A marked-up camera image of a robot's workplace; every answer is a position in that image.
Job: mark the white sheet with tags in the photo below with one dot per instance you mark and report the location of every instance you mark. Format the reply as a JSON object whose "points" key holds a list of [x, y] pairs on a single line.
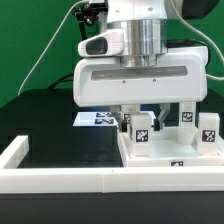
{"points": [[88, 119]]}

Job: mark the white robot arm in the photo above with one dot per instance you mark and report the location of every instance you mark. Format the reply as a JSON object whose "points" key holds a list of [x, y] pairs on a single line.
{"points": [[133, 62]]}

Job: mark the white square table top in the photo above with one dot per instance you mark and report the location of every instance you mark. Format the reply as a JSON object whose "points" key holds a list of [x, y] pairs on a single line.
{"points": [[167, 152]]}

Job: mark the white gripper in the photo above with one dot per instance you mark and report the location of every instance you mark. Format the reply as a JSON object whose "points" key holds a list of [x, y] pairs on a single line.
{"points": [[179, 76]]}

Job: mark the white U-shaped fence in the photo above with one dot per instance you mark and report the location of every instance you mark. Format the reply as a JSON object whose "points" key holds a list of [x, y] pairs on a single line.
{"points": [[14, 180]]}

